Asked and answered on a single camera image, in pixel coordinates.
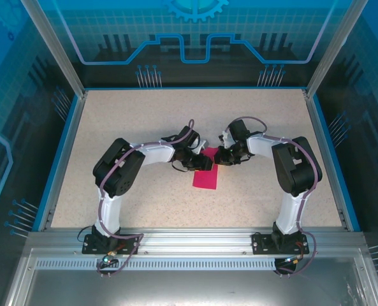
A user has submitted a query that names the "pink paper sheet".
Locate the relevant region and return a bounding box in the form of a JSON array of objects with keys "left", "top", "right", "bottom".
[{"left": 192, "top": 147, "right": 220, "bottom": 191}]

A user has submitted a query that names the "aluminium mounting rail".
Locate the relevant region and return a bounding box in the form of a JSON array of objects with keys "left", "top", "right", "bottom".
[{"left": 27, "top": 226, "right": 367, "bottom": 256}]

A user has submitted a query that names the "aluminium side rail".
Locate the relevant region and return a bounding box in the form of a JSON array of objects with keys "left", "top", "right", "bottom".
[
  {"left": 37, "top": 91, "right": 88, "bottom": 232},
  {"left": 303, "top": 91, "right": 351, "bottom": 230}
]

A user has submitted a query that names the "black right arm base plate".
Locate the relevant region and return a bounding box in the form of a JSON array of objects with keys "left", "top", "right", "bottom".
[{"left": 251, "top": 232, "right": 310, "bottom": 255}]

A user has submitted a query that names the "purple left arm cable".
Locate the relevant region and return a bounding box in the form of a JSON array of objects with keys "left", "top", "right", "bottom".
[{"left": 96, "top": 119, "right": 196, "bottom": 279}]

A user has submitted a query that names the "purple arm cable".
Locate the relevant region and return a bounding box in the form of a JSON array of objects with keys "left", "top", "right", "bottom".
[
  {"left": 225, "top": 116, "right": 323, "bottom": 277},
  {"left": 96, "top": 119, "right": 196, "bottom": 279}
]

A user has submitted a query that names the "slotted grey cable duct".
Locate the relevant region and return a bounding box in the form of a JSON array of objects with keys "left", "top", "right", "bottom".
[{"left": 35, "top": 258, "right": 291, "bottom": 272}]

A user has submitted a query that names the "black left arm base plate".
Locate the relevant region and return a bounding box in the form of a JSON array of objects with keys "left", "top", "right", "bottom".
[{"left": 82, "top": 233, "right": 141, "bottom": 255}]

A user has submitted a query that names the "aluminium frame post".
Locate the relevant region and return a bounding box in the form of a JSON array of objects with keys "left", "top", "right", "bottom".
[
  {"left": 21, "top": 0, "right": 89, "bottom": 98},
  {"left": 305, "top": 0, "right": 368, "bottom": 99}
]

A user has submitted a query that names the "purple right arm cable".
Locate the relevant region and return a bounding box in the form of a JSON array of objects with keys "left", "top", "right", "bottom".
[{"left": 225, "top": 116, "right": 323, "bottom": 277}]

